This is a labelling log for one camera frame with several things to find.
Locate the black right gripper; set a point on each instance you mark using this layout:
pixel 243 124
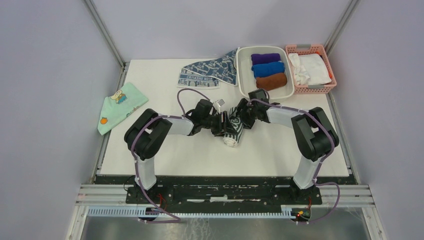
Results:
pixel 243 105

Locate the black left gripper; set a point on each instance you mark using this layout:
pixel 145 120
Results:
pixel 220 130

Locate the blue patterned towel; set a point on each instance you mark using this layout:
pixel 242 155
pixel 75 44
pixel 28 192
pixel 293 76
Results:
pixel 209 74

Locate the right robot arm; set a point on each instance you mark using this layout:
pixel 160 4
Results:
pixel 315 136

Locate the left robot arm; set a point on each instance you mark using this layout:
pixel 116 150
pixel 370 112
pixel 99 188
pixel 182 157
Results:
pixel 146 136

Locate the brown rolled towel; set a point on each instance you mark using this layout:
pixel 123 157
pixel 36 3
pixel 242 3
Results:
pixel 271 82

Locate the blue rolled towel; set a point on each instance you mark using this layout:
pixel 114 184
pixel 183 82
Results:
pixel 268 69

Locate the purple rolled towel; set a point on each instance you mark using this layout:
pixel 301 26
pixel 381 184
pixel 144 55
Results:
pixel 265 58

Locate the white cloth in basket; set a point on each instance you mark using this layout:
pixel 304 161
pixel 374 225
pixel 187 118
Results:
pixel 309 69

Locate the mint green cartoon towel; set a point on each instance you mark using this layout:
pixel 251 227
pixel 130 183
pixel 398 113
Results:
pixel 119 106

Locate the pink plastic basket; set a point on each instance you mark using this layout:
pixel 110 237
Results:
pixel 306 50

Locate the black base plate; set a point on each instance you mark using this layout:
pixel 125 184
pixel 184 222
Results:
pixel 229 195

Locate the white slotted cable duct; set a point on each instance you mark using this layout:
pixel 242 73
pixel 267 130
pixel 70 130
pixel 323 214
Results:
pixel 145 212

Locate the aluminium frame rail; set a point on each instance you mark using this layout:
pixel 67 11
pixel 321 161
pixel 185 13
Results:
pixel 80 212

